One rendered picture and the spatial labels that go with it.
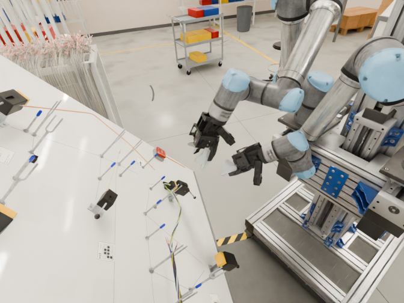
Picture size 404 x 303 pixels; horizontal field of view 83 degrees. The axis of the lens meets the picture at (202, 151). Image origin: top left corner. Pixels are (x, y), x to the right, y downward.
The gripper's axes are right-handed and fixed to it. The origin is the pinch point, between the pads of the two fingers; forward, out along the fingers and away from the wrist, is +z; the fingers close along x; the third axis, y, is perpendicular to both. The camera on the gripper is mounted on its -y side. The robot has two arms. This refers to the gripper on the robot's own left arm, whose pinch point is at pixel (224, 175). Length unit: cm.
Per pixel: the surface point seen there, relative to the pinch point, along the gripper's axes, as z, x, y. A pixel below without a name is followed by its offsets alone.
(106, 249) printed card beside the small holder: 13, 52, 7
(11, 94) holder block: 16, 50, 53
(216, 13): 55, -369, 189
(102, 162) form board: 23.8, 31.2, 28.5
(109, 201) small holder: 9, 47, 17
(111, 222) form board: 15.7, 45.2, 11.2
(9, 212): 5, 67, 26
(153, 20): 309, -650, 404
